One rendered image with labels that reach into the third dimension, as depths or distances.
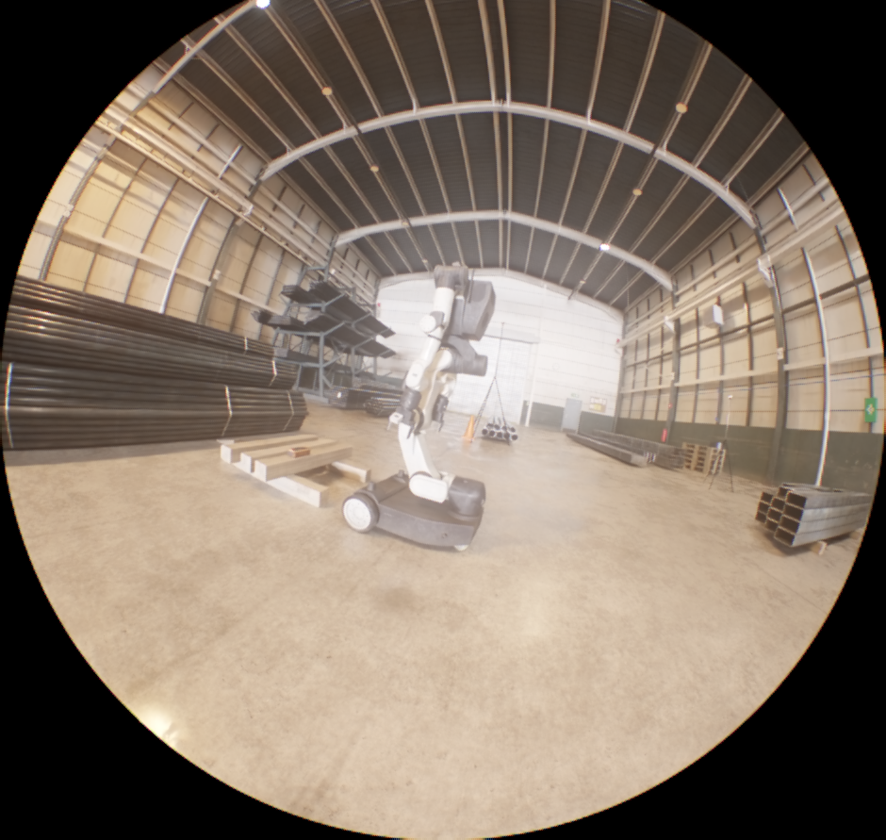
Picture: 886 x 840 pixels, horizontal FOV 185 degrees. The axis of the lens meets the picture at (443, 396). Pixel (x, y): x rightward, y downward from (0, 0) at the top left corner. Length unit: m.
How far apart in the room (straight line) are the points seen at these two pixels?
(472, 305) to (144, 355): 2.28
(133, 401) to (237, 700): 1.93
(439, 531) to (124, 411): 2.14
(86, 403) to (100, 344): 0.39
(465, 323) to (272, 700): 1.58
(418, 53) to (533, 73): 3.20
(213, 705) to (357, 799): 0.36
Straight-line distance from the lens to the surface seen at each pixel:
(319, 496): 1.63
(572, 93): 9.89
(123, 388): 2.31
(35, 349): 2.37
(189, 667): 0.90
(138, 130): 10.37
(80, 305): 2.80
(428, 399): 1.40
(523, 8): 9.31
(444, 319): 1.24
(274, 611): 1.00
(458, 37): 9.59
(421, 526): 1.34
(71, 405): 2.22
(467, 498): 1.38
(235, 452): 1.91
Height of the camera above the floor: 0.74
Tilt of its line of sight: level
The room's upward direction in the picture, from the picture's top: 10 degrees clockwise
